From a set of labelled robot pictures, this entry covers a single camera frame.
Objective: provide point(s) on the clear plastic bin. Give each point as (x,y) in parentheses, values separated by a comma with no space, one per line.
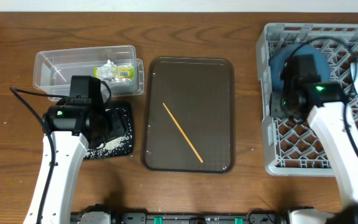
(54,69)

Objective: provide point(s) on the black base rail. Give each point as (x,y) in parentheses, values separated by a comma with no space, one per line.
(100,214)

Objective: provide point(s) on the dark blue plate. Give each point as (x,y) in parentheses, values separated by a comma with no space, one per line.
(277,61)

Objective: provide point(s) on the wooden chopstick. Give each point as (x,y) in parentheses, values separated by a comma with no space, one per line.
(183,133)

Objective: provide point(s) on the yellow green snack wrapper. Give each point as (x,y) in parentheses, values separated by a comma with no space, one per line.
(123,73)

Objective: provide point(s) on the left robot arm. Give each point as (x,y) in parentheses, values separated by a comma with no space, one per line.
(64,153)

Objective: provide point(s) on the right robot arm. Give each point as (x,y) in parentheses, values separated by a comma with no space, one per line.
(324,106)

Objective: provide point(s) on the pile of white rice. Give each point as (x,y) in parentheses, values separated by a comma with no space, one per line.
(122,146)

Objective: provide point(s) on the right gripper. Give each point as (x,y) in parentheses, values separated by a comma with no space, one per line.
(276,109)

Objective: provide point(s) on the brown serving tray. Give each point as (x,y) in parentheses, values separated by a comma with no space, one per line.
(200,94)

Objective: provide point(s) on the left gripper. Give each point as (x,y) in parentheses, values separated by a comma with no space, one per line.
(121,128)

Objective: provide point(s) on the white napkin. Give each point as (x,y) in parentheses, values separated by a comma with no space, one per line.
(107,72)

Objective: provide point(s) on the grey dishwasher rack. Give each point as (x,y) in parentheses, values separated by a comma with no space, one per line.
(291,148)

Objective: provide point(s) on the black tray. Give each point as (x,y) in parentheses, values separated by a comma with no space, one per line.
(129,118)

